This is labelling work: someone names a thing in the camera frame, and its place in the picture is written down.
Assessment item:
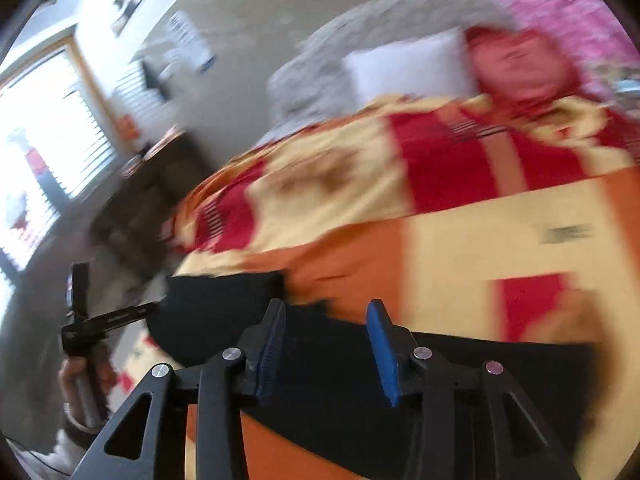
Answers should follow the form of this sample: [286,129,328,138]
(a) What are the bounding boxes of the person's left hand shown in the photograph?
[57,347,121,413]

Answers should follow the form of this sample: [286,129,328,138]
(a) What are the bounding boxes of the grey upholstered headboard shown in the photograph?
[265,0,506,148]

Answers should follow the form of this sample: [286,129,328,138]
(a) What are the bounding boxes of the red pillow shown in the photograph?
[462,25,591,103]

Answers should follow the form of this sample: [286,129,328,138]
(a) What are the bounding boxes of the person's left forearm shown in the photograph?
[10,402,108,476]

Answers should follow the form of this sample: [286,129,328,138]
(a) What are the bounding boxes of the red yellow orange printed blanket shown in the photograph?
[107,91,640,480]

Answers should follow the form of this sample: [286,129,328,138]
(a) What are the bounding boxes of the window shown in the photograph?
[0,35,118,281]

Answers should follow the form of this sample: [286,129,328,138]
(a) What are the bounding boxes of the black pants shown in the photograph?
[145,270,608,480]

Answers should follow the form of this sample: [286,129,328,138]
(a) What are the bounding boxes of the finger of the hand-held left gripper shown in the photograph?
[97,299,165,330]

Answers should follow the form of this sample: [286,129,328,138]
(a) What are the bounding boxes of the white pillow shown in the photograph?
[344,26,478,107]

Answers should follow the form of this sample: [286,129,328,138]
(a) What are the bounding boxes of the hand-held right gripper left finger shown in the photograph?
[72,299,288,480]

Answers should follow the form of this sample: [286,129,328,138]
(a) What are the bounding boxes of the pink floral cloth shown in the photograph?
[467,0,637,106]

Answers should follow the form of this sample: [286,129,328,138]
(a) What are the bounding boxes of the dark wooden table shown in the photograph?
[90,127,221,271]

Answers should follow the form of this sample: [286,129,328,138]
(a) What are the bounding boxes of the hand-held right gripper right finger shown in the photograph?
[366,299,576,480]

